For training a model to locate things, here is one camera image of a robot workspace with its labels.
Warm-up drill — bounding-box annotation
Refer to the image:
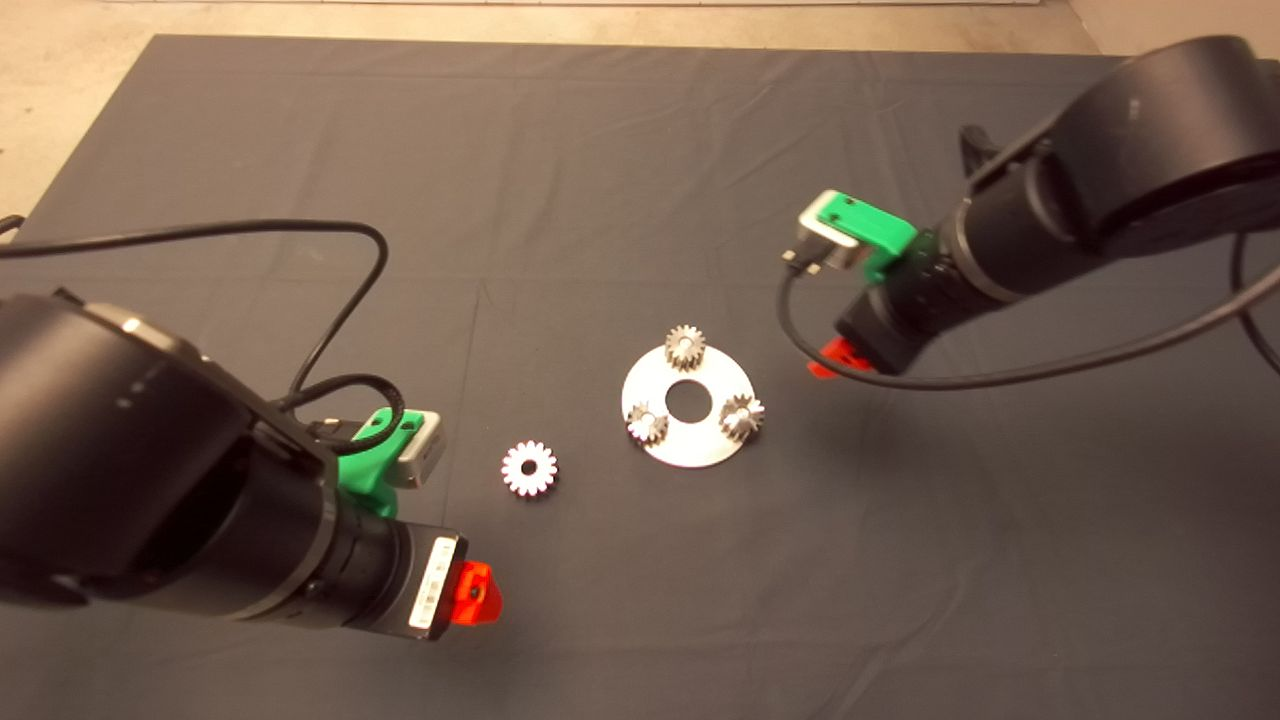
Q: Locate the silver left camera box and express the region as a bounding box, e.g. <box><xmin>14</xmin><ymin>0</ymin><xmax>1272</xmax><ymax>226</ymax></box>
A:
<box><xmin>393</xmin><ymin>410</ymin><xmax>446</xmax><ymax>489</ymax></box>

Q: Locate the black left camera cable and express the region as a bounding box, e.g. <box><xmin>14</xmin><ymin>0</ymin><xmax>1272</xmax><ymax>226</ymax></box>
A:
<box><xmin>0</xmin><ymin>220</ymin><xmax>406</xmax><ymax>456</ymax></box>

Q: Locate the round metal plate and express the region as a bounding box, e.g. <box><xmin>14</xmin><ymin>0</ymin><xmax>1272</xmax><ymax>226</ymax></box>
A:
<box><xmin>620</xmin><ymin>343</ymin><xmax>756</xmax><ymax>468</ymax></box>

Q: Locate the small steel gear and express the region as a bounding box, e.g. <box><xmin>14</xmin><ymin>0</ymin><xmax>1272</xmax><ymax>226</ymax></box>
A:
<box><xmin>626</xmin><ymin>403</ymin><xmax>670</xmax><ymax>448</ymax></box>
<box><xmin>664</xmin><ymin>324</ymin><xmax>709</xmax><ymax>371</ymax></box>
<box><xmin>719</xmin><ymin>393</ymin><xmax>765</xmax><ymax>442</ymax></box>

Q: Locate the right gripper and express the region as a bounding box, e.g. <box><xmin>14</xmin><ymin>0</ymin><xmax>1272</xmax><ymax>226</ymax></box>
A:
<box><xmin>807</xmin><ymin>274</ymin><xmax>947</xmax><ymax>380</ymax></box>

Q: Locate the silver right camera box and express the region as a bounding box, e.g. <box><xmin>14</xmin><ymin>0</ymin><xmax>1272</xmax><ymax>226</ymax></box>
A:
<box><xmin>795</xmin><ymin>195</ymin><xmax>866</xmax><ymax>273</ymax></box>

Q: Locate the dark grey table cloth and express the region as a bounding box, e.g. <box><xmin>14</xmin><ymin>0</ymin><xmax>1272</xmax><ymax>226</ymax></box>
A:
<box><xmin>0</xmin><ymin>36</ymin><xmax>1280</xmax><ymax>720</ymax></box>

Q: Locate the green left camera mount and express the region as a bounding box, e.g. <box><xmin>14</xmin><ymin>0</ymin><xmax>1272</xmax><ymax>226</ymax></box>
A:
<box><xmin>335</xmin><ymin>407</ymin><xmax>421</xmax><ymax>519</ymax></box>

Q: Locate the white gear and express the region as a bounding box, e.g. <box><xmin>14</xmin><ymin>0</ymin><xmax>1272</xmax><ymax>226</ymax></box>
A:
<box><xmin>499</xmin><ymin>440</ymin><xmax>558</xmax><ymax>499</ymax></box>

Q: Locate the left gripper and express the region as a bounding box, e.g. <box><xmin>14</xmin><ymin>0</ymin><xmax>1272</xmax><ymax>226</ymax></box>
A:
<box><xmin>388</xmin><ymin>520</ymin><xmax>505</xmax><ymax>641</ymax></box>

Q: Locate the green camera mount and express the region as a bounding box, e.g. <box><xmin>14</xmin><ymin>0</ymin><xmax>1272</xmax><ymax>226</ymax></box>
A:
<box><xmin>335</xmin><ymin>407</ymin><xmax>421</xmax><ymax>519</ymax></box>
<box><xmin>815</xmin><ymin>190</ymin><xmax>919</xmax><ymax>286</ymax></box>

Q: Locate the green right camera mount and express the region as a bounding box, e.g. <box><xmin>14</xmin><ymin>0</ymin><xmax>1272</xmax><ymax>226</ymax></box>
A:
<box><xmin>815</xmin><ymin>190</ymin><xmax>919</xmax><ymax>286</ymax></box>

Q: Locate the silver camera box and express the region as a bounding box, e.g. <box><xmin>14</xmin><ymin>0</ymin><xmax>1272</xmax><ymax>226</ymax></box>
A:
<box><xmin>393</xmin><ymin>410</ymin><xmax>446</xmax><ymax>489</ymax></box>
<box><xmin>795</xmin><ymin>195</ymin><xmax>866</xmax><ymax>273</ymax></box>

